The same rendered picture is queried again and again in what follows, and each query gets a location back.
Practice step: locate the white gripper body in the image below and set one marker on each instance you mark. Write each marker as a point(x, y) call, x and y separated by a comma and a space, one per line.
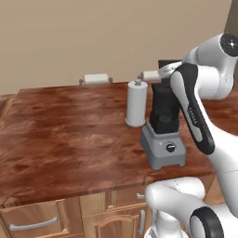
point(167, 70)

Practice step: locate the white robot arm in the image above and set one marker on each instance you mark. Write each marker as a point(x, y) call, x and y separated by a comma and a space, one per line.
point(223, 161)

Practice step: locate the grey blender with black jar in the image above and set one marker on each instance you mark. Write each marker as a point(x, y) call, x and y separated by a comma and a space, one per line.
point(161, 149)

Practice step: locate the white paper towel roll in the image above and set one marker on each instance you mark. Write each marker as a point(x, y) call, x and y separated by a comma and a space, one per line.
point(136, 103)

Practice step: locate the small wooden drawer front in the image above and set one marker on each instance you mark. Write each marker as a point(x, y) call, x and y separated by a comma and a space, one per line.
point(125, 195)

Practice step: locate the wooden cupboard door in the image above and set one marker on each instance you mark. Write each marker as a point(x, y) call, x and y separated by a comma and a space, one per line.
point(117, 223)

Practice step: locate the wide wooden drawer front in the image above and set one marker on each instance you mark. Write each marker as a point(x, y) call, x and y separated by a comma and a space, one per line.
point(34, 214)

